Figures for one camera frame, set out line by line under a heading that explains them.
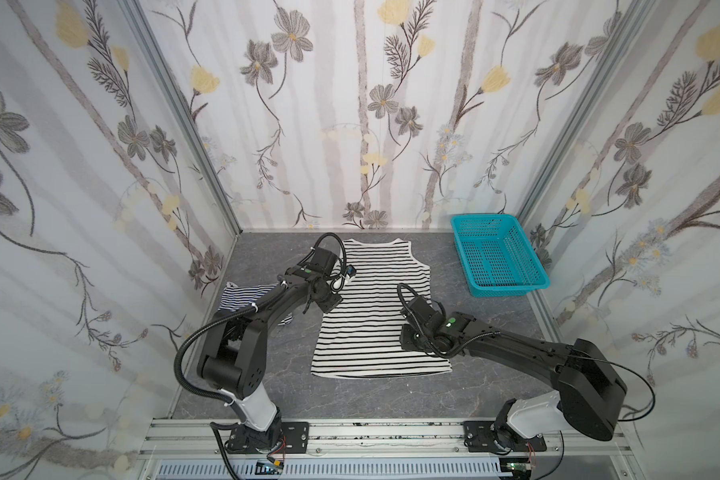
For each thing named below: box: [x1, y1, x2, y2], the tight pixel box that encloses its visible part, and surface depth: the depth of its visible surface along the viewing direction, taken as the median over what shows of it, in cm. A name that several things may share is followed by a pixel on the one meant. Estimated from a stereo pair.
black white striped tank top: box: [311, 238, 452, 378], surface depth 95 cm
